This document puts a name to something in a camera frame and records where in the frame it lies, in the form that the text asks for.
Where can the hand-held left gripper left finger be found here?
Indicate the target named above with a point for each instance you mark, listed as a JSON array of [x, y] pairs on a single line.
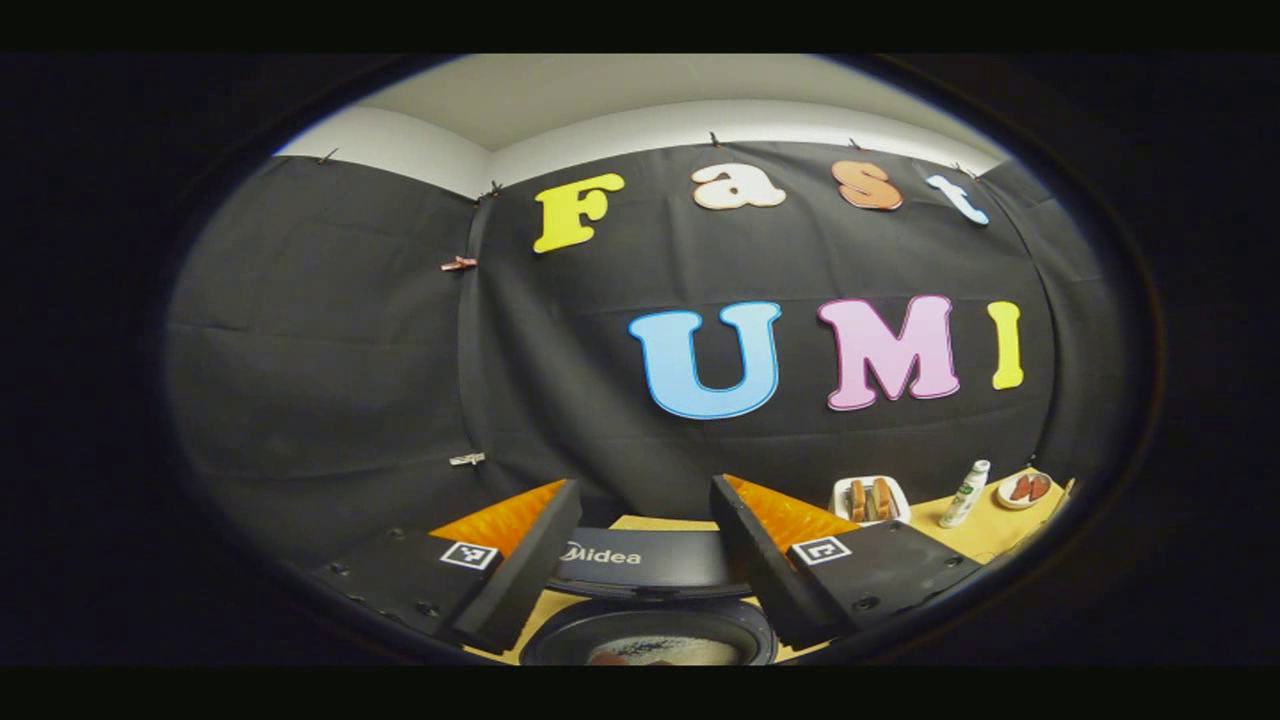
[[540, 560]]

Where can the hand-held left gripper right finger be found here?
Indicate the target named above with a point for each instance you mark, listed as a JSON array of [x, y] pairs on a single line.
[[750, 555]]

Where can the dark grey rice cooker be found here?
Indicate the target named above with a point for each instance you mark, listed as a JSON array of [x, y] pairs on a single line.
[[660, 560]]

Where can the white toaster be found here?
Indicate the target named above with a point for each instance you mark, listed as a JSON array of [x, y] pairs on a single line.
[[840, 495]]

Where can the toast bread slice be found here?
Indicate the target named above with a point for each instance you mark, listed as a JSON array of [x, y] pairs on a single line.
[[883, 498], [857, 500]]

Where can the silver clip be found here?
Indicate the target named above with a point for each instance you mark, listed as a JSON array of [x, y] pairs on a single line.
[[467, 459]]

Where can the white drink bottle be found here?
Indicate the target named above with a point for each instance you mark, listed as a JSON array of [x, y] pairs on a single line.
[[965, 495]]

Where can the white round plate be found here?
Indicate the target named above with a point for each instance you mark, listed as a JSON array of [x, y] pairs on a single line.
[[1005, 497]]

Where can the red meat slice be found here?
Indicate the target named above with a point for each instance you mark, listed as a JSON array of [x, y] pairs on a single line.
[[1039, 486], [1020, 490]]

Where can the black backdrop cloth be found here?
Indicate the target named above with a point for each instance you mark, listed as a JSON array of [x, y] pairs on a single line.
[[320, 380]]

